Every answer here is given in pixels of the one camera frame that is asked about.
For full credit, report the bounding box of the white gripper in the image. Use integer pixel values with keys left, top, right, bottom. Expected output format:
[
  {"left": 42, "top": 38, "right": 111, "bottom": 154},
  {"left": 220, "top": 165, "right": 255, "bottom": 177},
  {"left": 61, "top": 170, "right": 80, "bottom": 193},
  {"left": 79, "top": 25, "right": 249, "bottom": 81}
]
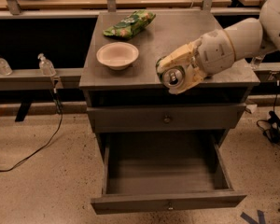
[{"left": 157, "top": 29, "right": 235, "bottom": 94}]

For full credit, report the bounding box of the green soda can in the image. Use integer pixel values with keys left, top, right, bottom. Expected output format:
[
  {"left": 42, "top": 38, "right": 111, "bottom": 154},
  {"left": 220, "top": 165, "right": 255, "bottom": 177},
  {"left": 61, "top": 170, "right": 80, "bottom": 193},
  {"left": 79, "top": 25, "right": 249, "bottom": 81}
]
[{"left": 157, "top": 66, "right": 185, "bottom": 89}]

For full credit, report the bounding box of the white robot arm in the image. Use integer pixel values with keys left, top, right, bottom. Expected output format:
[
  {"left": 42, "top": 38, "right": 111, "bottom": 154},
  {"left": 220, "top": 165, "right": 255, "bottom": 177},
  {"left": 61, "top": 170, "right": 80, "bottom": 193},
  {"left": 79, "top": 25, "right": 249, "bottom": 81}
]
[{"left": 156, "top": 0, "right": 280, "bottom": 94}]

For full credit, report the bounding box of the closed grey top drawer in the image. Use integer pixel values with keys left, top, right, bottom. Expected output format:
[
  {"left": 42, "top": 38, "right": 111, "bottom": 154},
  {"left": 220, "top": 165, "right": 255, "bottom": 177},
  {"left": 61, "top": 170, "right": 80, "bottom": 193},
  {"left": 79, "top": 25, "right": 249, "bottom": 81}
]
[{"left": 87, "top": 103, "right": 245, "bottom": 133}]

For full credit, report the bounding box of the grey drawer cabinet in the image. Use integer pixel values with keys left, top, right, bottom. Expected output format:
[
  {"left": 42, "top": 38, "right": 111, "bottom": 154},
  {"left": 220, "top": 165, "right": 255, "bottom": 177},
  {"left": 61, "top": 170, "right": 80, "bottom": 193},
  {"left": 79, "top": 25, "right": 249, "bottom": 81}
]
[{"left": 79, "top": 10, "right": 259, "bottom": 147}]

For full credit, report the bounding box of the open grey middle drawer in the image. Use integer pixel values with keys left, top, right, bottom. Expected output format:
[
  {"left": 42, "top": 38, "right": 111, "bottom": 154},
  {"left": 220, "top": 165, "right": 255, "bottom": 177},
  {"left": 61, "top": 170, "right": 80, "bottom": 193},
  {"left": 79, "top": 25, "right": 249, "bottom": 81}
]
[{"left": 91, "top": 131, "right": 245, "bottom": 215}]

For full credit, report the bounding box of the green chip bag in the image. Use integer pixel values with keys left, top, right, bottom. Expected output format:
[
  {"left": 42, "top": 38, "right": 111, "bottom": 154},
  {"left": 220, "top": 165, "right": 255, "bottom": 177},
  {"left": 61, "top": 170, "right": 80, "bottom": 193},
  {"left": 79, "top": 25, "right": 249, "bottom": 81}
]
[{"left": 103, "top": 10, "right": 156, "bottom": 39}]

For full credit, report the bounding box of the clear water bottle right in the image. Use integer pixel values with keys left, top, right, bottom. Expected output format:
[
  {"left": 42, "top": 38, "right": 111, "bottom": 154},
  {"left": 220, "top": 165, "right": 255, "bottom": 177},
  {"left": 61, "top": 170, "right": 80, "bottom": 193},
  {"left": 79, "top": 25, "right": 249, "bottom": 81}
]
[{"left": 250, "top": 55, "right": 264, "bottom": 69}]

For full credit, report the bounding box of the white paper bowl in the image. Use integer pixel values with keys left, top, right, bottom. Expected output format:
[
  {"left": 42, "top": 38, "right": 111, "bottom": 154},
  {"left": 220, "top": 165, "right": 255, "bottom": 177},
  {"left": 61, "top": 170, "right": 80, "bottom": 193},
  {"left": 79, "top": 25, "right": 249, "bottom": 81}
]
[{"left": 96, "top": 42, "right": 139, "bottom": 70}]

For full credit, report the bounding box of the clear pump bottle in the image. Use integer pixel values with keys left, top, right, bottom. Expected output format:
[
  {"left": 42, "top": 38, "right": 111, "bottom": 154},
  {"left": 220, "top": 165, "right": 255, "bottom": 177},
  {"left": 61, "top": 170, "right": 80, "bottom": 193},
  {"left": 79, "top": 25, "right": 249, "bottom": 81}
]
[{"left": 38, "top": 53, "right": 56, "bottom": 77}]

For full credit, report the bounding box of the clear bottle far left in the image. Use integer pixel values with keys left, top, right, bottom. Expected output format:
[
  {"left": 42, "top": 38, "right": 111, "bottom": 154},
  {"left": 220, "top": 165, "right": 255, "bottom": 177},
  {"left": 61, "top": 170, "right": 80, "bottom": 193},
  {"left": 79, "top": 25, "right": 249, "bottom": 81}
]
[{"left": 0, "top": 57, "right": 12, "bottom": 76}]

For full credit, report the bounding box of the black floor cable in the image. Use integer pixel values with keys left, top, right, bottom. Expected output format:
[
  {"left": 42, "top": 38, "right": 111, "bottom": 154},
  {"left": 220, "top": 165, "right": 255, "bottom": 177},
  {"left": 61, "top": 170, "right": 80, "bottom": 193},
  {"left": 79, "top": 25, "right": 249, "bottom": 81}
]
[{"left": 0, "top": 77, "right": 63, "bottom": 175}]

